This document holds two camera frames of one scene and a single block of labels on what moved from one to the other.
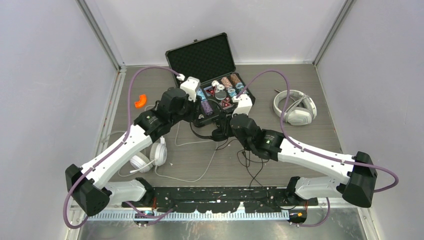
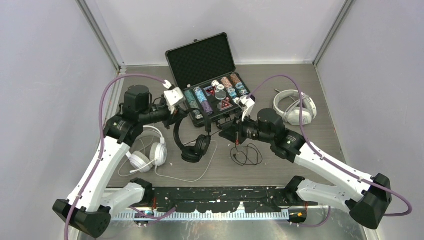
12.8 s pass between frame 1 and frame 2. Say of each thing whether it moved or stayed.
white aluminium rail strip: stayed
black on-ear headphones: moved
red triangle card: stayed
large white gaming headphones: stayed
